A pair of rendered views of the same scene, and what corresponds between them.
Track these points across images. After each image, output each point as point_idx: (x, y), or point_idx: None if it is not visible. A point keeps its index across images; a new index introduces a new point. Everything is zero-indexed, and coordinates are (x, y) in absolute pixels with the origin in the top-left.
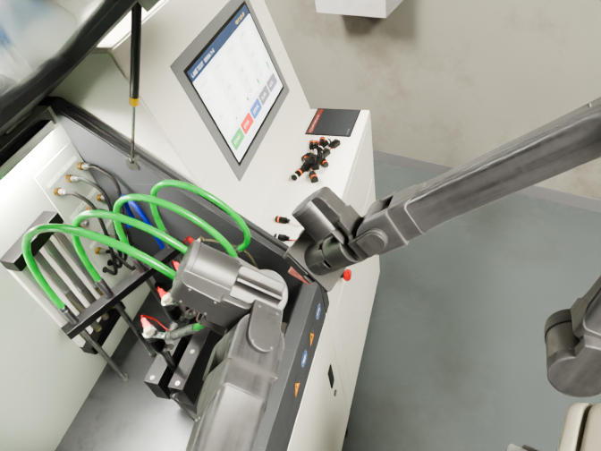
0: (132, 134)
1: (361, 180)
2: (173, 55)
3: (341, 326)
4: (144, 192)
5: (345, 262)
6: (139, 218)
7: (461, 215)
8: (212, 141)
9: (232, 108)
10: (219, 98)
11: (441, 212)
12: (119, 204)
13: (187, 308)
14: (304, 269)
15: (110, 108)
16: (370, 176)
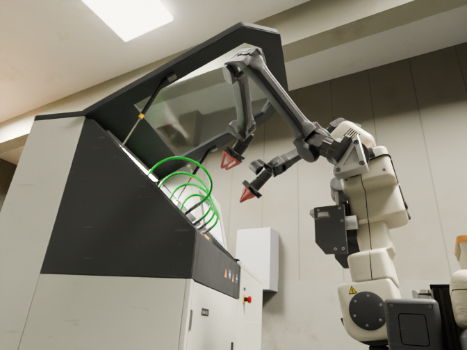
0: (183, 189)
1: (256, 299)
2: (200, 190)
3: (240, 344)
4: None
5: (265, 172)
6: None
7: (298, 154)
8: (202, 219)
9: (209, 224)
10: (207, 216)
11: (293, 154)
12: (178, 187)
13: None
14: (249, 184)
15: (176, 186)
16: (260, 319)
